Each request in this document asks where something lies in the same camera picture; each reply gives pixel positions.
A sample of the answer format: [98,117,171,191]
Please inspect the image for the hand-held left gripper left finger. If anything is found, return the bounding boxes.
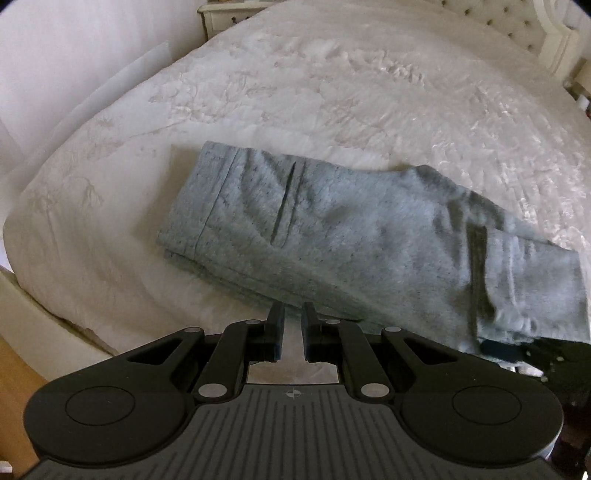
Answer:
[128,302,286,401]

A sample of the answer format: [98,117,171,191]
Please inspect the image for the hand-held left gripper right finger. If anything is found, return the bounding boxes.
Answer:
[301,302,459,400]

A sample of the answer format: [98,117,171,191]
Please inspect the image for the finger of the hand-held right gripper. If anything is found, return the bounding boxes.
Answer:
[479,339,532,370]

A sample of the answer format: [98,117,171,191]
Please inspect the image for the grey pants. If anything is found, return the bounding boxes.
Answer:
[156,141,591,356]

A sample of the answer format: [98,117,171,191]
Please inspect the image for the bed with white embroidered cover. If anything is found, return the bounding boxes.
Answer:
[0,0,591,372]

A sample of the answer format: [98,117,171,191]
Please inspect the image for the cream tufted headboard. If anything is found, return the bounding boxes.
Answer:
[438,0,591,88]

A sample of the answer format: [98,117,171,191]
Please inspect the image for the white nightstand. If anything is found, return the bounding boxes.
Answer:
[198,0,275,41]

